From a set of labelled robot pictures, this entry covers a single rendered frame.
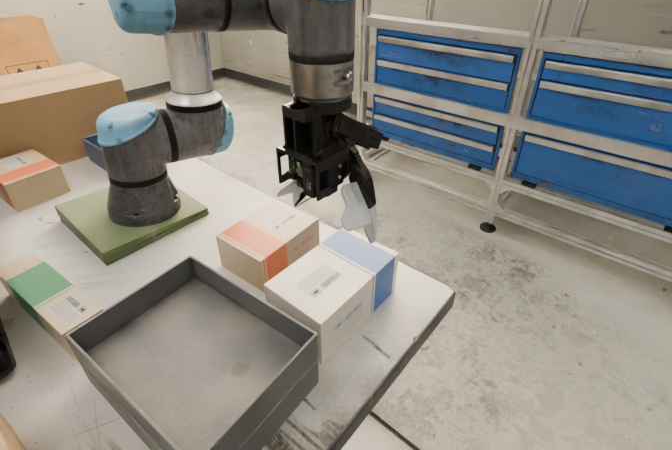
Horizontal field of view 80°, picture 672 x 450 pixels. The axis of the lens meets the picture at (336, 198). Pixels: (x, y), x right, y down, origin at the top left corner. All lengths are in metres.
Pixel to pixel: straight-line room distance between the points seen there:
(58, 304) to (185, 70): 0.47
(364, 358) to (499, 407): 0.91
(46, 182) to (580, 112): 1.80
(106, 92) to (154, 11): 0.93
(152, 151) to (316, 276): 0.44
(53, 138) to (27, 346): 0.69
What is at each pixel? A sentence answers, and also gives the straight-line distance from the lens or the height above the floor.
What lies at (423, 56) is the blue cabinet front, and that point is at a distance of 2.06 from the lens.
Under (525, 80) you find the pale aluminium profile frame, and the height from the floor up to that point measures 0.77.
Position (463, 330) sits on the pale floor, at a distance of 1.67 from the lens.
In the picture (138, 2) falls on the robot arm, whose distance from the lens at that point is 0.47.
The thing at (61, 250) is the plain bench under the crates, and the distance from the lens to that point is 1.01.
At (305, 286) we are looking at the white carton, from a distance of 0.63.
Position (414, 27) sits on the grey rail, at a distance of 2.04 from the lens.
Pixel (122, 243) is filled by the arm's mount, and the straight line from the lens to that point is 0.91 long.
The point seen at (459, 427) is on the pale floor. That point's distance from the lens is 1.44.
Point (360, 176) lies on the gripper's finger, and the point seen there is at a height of 0.98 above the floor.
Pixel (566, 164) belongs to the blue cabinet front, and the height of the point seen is 0.45.
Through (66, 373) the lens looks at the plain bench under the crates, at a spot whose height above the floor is 0.70.
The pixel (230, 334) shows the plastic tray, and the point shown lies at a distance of 0.63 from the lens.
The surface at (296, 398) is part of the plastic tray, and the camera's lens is 0.60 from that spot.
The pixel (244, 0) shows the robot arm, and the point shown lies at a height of 1.18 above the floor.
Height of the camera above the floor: 1.23
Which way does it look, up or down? 32 degrees down
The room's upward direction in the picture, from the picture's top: straight up
